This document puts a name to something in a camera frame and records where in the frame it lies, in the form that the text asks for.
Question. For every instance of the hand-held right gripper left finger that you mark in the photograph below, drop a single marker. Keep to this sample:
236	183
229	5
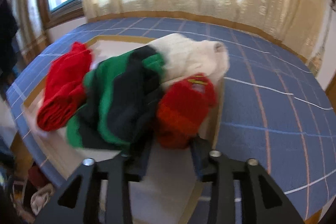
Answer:
139	166

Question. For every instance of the blue checked tablecloth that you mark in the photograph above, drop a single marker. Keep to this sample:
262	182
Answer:
262	108

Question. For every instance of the dark red underwear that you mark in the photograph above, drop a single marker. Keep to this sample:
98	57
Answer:
36	176

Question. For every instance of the bright red underwear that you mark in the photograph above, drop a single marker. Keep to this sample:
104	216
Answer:
183	111

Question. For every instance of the brown wooden door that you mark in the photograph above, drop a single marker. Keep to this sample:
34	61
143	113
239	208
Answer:
331	87

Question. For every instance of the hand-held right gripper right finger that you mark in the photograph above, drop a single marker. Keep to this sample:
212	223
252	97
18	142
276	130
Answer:
200	161

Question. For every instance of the dark hanging jacket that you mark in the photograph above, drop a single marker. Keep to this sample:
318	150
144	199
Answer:
6	37

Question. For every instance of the white underwear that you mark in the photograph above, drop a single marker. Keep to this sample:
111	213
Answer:
189	56

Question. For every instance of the tan shallow cardboard box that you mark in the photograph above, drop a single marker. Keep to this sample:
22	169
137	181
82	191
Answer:
168	182

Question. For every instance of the beige underwear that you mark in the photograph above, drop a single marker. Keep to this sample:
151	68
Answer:
39	199

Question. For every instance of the green and navy underwear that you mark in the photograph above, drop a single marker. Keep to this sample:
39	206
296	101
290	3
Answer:
115	98

